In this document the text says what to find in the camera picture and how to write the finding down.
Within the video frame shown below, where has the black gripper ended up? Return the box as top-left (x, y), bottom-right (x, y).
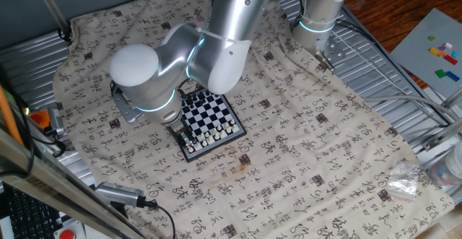
top-left (166, 118), bottom-right (194, 149)

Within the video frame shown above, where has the black white magnetic chessboard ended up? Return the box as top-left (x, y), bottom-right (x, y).
top-left (167, 86), bottom-right (248, 163)

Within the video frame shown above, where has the beige calligraphy print tablecloth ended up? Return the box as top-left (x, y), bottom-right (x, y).
top-left (52, 0), bottom-right (456, 239)

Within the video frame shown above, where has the grey emergency stop box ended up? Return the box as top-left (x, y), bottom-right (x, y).
top-left (53, 223), bottom-right (87, 239)

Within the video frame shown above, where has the black computer keyboard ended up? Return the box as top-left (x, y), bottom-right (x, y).
top-left (2, 183), bottom-right (63, 239)

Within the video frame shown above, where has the orange wooden stick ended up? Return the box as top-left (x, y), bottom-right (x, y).
top-left (0, 85), bottom-right (23, 146)

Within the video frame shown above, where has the silver base mounting plate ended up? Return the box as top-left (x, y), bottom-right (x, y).
top-left (316, 32), bottom-right (348, 70)

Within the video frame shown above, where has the thin grey metal pole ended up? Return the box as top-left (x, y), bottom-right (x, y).
top-left (30, 0), bottom-right (72, 34)

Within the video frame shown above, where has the clear plastic bag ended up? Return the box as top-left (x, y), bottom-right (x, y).
top-left (386, 160), bottom-right (422, 201)

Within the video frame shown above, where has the grey lego baseplate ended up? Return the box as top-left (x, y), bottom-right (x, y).
top-left (389, 7), bottom-right (462, 99)

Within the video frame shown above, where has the clear plastic storage tub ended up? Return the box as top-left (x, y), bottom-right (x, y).
top-left (427, 147), bottom-right (462, 196)

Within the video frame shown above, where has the white plastic jar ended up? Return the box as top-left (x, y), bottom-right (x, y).
top-left (444, 149), bottom-right (462, 177)

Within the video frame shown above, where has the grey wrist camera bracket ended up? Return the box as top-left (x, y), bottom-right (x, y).
top-left (110, 86), bottom-right (144, 124)

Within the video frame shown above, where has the silver ribbed camera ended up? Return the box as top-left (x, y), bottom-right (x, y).
top-left (94, 181), bottom-right (148, 209)

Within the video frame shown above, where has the black camera cable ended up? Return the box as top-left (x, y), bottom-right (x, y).
top-left (144, 199), bottom-right (178, 239)

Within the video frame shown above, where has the mounted side camera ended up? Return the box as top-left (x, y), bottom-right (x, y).
top-left (46, 106), bottom-right (66, 137)

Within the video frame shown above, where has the wide aluminium frame beam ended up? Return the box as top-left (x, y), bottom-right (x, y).
top-left (0, 126), bottom-right (145, 239)

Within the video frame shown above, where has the grey base cable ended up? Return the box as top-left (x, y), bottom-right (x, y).
top-left (334, 32), bottom-right (462, 121)

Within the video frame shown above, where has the aluminium frame profile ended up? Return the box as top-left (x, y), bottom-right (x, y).
top-left (440, 88), bottom-right (462, 109)
top-left (422, 118), bottom-right (462, 152)

